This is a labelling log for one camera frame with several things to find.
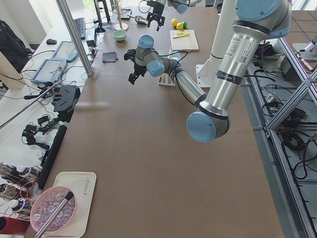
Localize pink bowl of ice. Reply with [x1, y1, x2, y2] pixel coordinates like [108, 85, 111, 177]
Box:
[30, 186, 77, 234]

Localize grey folded cloth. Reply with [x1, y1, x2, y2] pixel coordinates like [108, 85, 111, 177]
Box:
[102, 52, 117, 62]

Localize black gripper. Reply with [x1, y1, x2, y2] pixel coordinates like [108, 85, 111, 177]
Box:
[147, 0, 165, 31]
[124, 49, 146, 85]

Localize yellow lemon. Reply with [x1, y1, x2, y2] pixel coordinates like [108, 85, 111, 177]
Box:
[171, 18, 178, 27]
[176, 22, 184, 30]

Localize green bowl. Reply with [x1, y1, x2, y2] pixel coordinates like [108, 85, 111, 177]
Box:
[112, 30, 127, 42]

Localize aluminium frame post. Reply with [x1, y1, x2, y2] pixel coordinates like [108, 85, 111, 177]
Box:
[56, 0, 93, 76]

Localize black keyboard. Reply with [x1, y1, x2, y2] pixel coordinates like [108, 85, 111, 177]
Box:
[73, 17, 86, 39]

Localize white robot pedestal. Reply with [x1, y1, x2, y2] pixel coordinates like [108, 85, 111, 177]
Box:
[196, 0, 236, 88]

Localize metal scoop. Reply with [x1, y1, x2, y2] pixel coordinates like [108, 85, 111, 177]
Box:
[128, 14, 148, 25]

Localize white wire cup rack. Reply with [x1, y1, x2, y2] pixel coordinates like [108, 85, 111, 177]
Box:
[158, 56, 181, 87]

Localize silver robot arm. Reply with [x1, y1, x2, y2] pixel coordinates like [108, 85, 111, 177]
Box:
[124, 0, 292, 143]
[146, 0, 199, 31]

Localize blue teach pendant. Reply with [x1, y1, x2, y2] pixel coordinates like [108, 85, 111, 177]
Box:
[52, 41, 78, 62]
[31, 59, 67, 83]

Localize black computer mouse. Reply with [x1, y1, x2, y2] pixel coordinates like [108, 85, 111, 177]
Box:
[46, 39, 57, 45]

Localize wooden mug tree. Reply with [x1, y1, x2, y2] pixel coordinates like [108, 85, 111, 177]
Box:
[110, 0, 129, 31]

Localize bamboo cutting board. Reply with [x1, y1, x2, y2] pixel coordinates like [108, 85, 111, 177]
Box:
[169, 30, 199, 51]

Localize green plastic cup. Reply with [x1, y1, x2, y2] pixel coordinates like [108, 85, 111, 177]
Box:
[158, 50, 165, 56]

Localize metal tongs in bowl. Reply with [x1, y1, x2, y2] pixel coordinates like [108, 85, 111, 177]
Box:
[34, 191, 74, 238]

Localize cream tray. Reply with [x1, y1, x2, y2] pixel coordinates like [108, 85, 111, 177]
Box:
[30, 172, 97, 238]

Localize yellow plastic knife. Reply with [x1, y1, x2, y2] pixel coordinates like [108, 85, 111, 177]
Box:
[172, 34, 189, 39]

